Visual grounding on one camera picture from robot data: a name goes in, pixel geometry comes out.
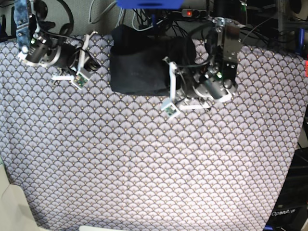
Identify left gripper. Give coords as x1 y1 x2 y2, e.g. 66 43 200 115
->
161 56 217 119

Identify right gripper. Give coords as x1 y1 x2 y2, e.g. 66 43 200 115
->
45 31 100 90

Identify dark grey T-shirt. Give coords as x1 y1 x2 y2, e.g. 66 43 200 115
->
110 25 196 96

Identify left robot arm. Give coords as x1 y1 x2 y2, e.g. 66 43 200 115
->
161 0 247 119

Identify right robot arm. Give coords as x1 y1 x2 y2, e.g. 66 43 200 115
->
13 0 100 89

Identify fan-patterned tablecloth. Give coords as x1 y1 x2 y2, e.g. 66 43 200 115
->
0 35 308 231

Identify black power strip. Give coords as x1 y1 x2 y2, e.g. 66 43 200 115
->
181 9 208 19

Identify red clamp right edge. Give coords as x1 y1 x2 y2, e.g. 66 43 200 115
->
305 60 308 77

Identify blue clamp at right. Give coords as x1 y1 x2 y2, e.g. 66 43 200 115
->
295 28 305 56

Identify black OpenArm box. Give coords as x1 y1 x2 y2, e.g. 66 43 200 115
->
267 148 308 231

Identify cream plastic bin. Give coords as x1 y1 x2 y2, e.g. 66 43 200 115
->
0 164 39 231

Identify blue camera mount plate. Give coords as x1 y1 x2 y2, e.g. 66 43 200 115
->
117 0 183 9

